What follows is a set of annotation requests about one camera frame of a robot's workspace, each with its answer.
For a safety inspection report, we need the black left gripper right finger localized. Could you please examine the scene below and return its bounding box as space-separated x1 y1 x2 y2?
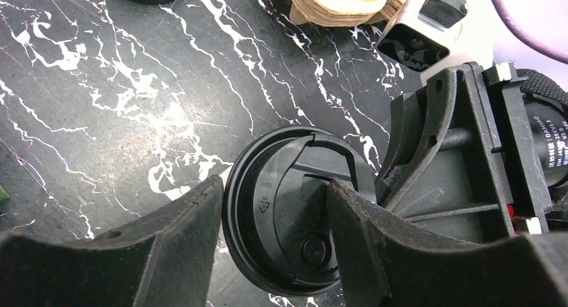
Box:
327 180 567 306

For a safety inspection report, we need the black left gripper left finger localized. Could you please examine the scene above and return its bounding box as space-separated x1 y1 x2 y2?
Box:
1 175 224 306

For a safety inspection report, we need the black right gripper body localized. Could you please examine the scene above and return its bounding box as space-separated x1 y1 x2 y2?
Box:
425 62 568 244

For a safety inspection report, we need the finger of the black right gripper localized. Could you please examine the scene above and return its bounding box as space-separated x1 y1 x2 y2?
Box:
376 67 515 243

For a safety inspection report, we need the brown pulp cup carrier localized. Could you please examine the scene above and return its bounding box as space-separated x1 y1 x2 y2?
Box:
289 0 407 27

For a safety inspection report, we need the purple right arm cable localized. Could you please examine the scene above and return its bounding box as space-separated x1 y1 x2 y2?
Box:
486 0 568 65

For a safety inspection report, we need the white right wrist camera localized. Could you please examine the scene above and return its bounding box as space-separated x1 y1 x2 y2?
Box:
377 0 494 82

